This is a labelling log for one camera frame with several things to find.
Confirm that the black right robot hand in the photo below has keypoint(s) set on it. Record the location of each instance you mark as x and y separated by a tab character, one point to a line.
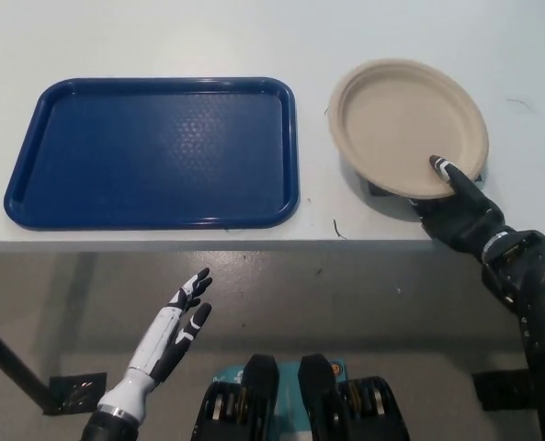
465	220

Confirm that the white and black left hand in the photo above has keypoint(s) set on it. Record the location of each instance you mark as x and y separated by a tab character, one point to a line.
157	344

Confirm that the beige paper plate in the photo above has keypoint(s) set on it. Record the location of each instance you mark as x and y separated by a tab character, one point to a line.
391	124

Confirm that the blue plastic tray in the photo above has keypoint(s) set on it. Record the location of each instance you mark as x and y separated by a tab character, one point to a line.
152	151

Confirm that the black left robot body block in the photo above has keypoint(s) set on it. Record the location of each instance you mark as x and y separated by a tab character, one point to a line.
263	386

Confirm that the black robot body block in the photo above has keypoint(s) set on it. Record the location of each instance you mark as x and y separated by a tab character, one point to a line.
315	386
263	386

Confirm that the black table leg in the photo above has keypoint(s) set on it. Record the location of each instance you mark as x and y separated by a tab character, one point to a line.
10	360

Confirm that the black right robot body block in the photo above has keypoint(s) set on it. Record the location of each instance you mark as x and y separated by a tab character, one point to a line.
315	386

